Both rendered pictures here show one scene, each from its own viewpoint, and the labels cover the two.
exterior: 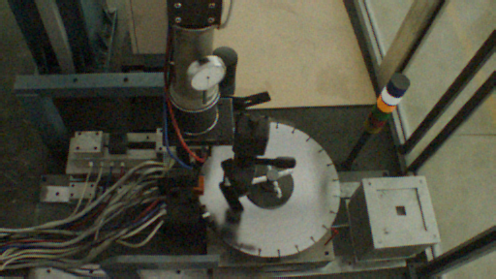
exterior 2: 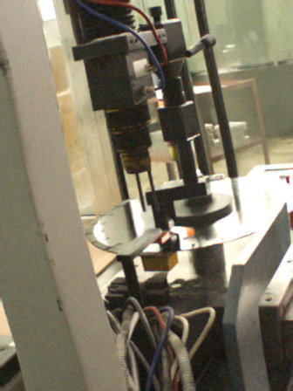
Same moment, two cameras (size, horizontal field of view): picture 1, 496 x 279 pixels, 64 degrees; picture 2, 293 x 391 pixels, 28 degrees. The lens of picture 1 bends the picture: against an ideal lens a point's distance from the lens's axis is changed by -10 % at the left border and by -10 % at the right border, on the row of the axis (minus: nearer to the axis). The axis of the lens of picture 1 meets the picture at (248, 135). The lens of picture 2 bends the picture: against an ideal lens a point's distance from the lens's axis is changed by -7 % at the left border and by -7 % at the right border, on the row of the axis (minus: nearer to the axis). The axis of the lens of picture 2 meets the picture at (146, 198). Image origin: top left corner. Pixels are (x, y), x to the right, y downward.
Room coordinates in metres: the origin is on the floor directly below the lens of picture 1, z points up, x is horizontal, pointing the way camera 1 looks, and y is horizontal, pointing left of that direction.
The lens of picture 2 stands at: (-0.16, 0.67, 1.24)
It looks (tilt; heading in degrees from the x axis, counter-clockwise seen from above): 15 degrees down; 313
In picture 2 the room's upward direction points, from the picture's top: 11 degrees counter-clockwise
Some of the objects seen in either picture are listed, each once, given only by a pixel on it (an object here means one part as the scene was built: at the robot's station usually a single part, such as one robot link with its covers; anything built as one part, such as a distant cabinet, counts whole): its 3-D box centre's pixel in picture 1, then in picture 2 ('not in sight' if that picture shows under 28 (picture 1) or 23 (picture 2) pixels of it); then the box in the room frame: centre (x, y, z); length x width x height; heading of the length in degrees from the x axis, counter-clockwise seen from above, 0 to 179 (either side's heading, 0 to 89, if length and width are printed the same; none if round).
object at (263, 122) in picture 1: (247, 148); (168, 74); (0.37, 0.00, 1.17); 0.06 x 0.05 x 0.20; 95
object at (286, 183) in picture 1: (269, 182); (198, 201); (0.41, -0.07, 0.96); 0.11 x 0.11 x 0.03
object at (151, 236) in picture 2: (181, 187); (146, 263); (0.36, 0.12, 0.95); 0.10 x 0.03 x 0.07; 104
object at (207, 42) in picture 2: (270, 152); (189, 46); (0.35, -0.04, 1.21); 0.08 x 0.06 x 0.03; 104
